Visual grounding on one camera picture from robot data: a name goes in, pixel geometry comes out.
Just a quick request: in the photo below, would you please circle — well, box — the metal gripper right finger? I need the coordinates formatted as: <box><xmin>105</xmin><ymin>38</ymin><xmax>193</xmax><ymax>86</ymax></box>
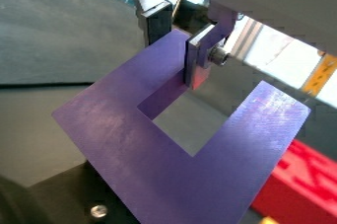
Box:
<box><xmin>183</xmin><ymin>5</ymin><xmax>236</xmax><ymax>90</ymax></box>

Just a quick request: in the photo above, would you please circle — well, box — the purple U-shaped block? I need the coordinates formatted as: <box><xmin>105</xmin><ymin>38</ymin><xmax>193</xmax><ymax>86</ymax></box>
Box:
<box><xmin>53</xmin><ymin>31</ymin><xmax>310</xmax><ymax>224</ymax></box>

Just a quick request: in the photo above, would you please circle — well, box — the red board with cutouts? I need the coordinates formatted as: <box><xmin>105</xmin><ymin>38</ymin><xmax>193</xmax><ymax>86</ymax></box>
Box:
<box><xmin>251</xmin><ymin>140</ymin><xmax>337</xmax><ymax>224</ymax></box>

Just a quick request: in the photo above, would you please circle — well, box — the yellow long bar block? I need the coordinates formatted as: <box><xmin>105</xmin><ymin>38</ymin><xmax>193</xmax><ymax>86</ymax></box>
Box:
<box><xmin>259</xmin><ymin>217</ymin><xmax>279</xmax><ymax>224</ymax></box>

